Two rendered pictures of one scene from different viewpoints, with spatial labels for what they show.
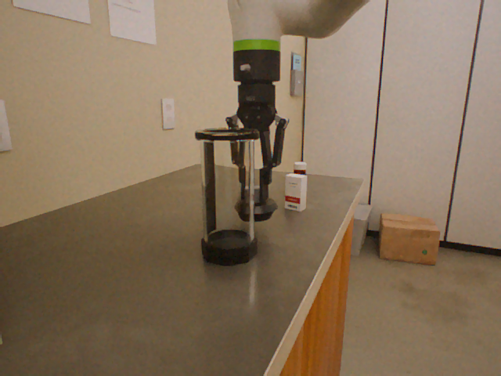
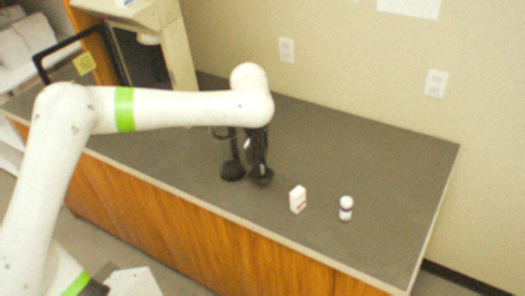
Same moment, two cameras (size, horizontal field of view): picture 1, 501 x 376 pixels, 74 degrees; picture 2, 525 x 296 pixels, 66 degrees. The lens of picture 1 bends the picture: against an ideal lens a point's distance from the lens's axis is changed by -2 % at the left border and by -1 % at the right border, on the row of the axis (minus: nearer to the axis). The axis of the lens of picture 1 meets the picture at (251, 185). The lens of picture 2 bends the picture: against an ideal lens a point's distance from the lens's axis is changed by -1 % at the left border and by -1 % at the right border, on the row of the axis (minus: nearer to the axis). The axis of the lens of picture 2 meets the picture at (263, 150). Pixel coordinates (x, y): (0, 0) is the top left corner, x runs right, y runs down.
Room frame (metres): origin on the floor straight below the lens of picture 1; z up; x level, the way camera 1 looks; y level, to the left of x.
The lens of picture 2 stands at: (0.91, -1.00, 2.05)
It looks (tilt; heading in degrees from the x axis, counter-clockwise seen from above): 43 degrees down; 101
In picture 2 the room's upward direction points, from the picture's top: 6 degrees counter-clockwise
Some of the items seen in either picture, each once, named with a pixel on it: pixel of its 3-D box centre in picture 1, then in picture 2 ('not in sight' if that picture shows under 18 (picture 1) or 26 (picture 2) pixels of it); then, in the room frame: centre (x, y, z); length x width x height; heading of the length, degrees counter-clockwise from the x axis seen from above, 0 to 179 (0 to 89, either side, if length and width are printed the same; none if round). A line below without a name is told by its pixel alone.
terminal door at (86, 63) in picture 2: not in sight; (87, 83); (-0.04, 0.27, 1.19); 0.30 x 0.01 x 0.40; 59
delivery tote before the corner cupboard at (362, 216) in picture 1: (331, 225); not in sight; (2.69, -0.68, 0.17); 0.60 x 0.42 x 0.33; 64
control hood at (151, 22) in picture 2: not in sight; (114, 15); (0.16, 0.31, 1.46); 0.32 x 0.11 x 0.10; 156
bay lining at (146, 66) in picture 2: not in sight; (166, 56); (0.24, 0.47, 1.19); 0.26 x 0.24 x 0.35; 156
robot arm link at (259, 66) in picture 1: (255, 68); not in sight; (0.68, -0.01, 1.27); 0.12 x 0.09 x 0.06; 155
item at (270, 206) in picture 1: (256, 201); (261, 172); (0.69, -0.01, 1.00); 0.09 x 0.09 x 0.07
